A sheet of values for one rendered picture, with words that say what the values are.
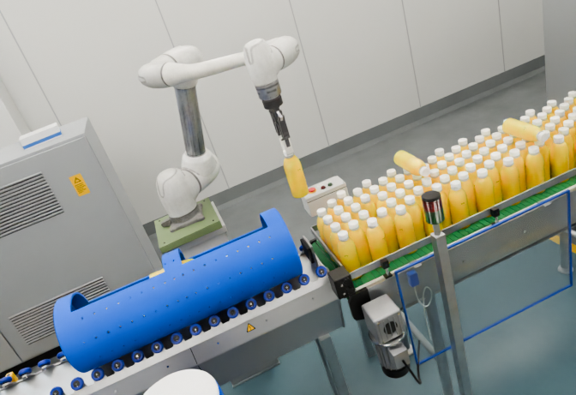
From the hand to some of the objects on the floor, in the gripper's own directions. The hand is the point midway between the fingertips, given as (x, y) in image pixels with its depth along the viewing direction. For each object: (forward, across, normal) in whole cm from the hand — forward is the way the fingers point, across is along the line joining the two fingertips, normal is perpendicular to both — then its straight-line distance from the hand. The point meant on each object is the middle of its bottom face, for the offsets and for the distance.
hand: (286, 145), depth 185 cm
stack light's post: (+143, +47, +31) cm, 154 cm away
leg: (+143, +18, -14) cm, 145 cm away
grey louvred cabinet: (+143, -165, -200) cm, 296 cm away
